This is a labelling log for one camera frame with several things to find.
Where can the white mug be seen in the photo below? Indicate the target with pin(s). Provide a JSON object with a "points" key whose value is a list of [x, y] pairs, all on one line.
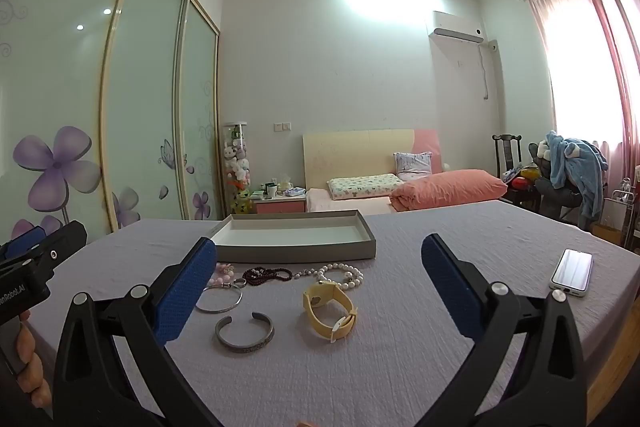
{"points": [[272, 191]]}

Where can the pink mattress sheet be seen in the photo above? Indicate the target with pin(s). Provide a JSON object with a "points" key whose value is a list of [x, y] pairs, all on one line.
{"points": [[345, 204]]}

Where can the pink and white nightstand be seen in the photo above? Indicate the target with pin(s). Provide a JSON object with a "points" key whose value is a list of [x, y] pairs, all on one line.
{"points": [[280, 206]]}

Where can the purple bed sheet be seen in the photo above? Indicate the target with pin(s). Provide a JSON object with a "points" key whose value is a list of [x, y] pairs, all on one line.
{"points": [[400, 357]]}

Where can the grey cardboard tray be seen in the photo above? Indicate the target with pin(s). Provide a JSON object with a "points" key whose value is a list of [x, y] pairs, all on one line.
{"points": [[295, 239]]}

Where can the person's left hand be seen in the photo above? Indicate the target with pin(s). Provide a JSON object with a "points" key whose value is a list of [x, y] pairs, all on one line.
{"points": [[35, 372]]}

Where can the white air conditioner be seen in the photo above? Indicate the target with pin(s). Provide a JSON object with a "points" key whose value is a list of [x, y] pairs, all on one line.
{"points": [[455, 27]]}

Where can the clear tube of plush toys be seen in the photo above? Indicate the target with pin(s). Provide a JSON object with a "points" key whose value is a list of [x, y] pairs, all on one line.
{"points": [[237, 167]]}

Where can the small floral pillow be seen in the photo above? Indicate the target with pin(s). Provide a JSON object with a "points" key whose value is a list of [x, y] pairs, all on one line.
{"points": [[412, 164]]}

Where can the patterned flat pillow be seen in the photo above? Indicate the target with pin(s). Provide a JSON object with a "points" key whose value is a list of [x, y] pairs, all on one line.
{"points": [[362, 186]]}

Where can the thin silver bangle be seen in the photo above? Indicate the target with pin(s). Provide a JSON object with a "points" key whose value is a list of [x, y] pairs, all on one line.
{"points": [[235, 303]]}

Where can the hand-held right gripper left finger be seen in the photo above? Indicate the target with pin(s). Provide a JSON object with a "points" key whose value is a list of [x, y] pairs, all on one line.
{"points": [[185, 292]]}

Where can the floral sliding door wardrobe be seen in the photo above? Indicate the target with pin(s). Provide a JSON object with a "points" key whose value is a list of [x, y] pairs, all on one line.
{"points": [[75, 82]]}

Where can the pink curtain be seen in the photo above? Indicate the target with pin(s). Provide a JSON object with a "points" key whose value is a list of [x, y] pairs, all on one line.
{"points": [[605, 32]]}

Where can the white air conditioner pipe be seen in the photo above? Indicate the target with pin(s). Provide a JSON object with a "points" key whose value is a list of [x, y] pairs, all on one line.
{"points": [[486, 72]]}

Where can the white smartphone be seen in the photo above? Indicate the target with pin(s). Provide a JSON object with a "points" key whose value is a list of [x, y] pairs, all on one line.
{"points": [[571, 272]]}

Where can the white wall switch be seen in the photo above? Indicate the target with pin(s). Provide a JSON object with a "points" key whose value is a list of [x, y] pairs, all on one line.
{"points": [[282, 126]]}

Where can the metal rack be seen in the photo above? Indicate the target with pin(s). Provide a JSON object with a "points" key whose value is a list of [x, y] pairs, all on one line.
{"points": [[627, 202]]}

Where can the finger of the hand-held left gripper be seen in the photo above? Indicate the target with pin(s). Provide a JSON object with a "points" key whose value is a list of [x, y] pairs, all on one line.
{"points": [[62, 244], [25, 239]]}

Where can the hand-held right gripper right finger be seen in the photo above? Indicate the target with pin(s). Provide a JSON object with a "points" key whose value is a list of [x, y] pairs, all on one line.
{"points": [[450, 287]]}

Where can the folded pink quilt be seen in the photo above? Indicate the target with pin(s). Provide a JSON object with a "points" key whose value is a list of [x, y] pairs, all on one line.
{"points": [[450, 189]]}

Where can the yellow wrist watch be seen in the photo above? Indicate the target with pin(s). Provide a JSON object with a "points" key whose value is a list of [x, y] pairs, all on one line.
{"points": [[317, 302]]}

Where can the cream and pink headboard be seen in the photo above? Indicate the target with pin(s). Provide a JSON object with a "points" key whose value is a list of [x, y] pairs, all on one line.
{"points": [[350, 152]]}

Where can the colourful toys on chair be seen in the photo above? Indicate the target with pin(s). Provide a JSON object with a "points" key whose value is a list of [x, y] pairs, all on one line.
{"points": [[522, 179]]}

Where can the blue plush garment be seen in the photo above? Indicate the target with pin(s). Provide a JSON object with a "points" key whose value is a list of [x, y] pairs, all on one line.
{"points": [[575, 167]]}

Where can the dark wooden chair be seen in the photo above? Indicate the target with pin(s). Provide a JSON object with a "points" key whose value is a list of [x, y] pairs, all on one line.
{"points": [[505, 152]]}

